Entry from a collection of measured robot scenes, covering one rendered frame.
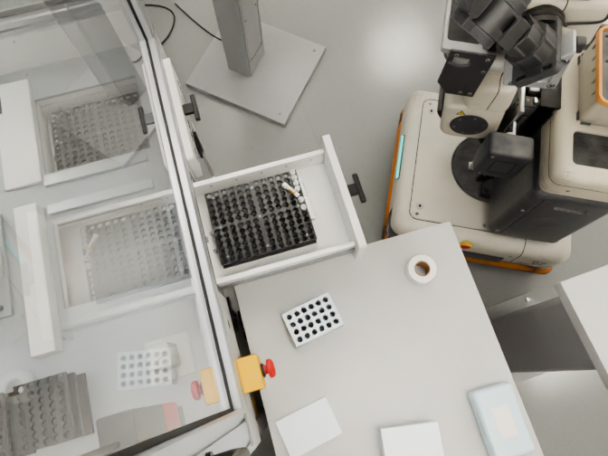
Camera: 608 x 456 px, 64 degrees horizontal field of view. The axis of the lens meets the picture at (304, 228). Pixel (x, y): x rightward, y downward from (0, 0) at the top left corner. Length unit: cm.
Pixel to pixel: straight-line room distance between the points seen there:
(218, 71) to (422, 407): 172
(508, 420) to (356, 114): 149
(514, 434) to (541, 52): 79
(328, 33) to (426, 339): 170
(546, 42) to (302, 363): 83
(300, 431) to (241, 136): 142
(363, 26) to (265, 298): 167
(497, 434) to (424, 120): 120
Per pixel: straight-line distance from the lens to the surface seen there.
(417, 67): 247
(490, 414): 123
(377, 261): 124
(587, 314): 139
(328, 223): 118
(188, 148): 118
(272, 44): 244
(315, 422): 118
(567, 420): 220
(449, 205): 186
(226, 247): 111
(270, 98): 228
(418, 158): 191
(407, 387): 122
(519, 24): 99
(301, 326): 117
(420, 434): 118
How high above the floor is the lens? 196
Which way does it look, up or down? 73 degrees down
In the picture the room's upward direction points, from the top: straight up
